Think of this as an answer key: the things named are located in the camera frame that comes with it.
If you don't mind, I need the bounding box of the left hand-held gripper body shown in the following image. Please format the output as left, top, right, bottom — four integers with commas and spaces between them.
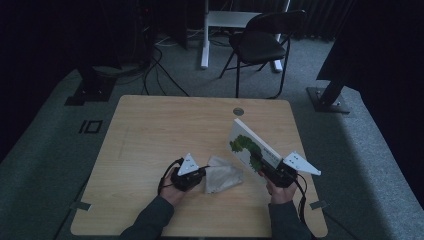
170, 153, 207, 192

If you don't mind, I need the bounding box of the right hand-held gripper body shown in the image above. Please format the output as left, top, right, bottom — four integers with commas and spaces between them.
264, 150, 322, 189

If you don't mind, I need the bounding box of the white caterpillar picture book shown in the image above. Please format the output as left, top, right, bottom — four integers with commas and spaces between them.
227, 118, 284, 176

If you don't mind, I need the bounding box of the beige cloth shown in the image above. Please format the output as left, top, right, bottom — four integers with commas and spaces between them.
204, 154, 245, 195

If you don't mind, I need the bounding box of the person's left hand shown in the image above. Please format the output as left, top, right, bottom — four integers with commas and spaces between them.
159, 166, 188, 207

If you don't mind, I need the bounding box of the person's right hand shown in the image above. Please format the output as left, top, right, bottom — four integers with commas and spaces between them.
263, 169, 299, 205

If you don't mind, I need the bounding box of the grey tape strip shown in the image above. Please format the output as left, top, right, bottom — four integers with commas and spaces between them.
309, 199, 329, 210
69, 200, 92, 212

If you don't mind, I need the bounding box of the black slanted stand with base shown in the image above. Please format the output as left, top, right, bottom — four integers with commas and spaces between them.
306, 66, 353, 115

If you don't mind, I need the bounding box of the black folding chair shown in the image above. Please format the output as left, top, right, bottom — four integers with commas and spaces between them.
218, 9, 308, 100

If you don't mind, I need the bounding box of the black stand with square base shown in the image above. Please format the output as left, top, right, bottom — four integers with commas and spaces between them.
64, 64, 118, 107

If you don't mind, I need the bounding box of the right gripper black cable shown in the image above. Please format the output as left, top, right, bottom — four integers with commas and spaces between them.
294, 173, 317, 240

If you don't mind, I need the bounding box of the black floor cable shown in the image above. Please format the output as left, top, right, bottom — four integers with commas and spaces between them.
141, 56, 159, 96
151, 46, 191, 98

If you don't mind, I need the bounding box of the white desk frame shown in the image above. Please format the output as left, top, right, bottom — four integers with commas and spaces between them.
199, 0, 292, 74

